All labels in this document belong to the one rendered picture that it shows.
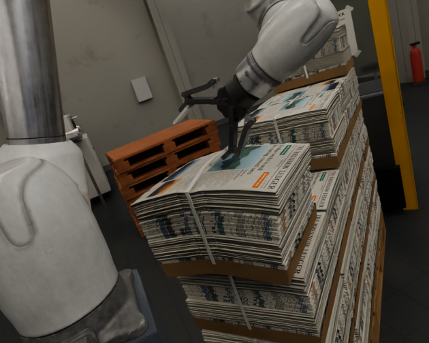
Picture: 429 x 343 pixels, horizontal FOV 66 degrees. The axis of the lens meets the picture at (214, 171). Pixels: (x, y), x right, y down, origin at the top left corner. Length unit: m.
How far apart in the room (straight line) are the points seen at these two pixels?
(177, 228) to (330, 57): 1.24
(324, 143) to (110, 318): 0.94
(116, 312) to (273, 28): 0.54
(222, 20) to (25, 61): 7.40
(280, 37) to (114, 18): 6.82
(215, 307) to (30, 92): 0.69
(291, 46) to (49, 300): 0.55
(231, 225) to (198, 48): 7.04
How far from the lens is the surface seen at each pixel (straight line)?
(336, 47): 1.76
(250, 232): 0.71
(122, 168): 3.14
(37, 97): 0.67
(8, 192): 0.48
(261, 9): 0.77
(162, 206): 0.80
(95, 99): 7.16
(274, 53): 0.65
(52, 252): 0.47
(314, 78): 1.79
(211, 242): 0.77
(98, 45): 7.26
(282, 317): 0.90
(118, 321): 0.53
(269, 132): 1.27
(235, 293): 0.90
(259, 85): 0.69
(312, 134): 1.23
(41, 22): 0.69
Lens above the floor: 1.31
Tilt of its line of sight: 17 degrees down
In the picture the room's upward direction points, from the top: 19 degrees counter-clockwise
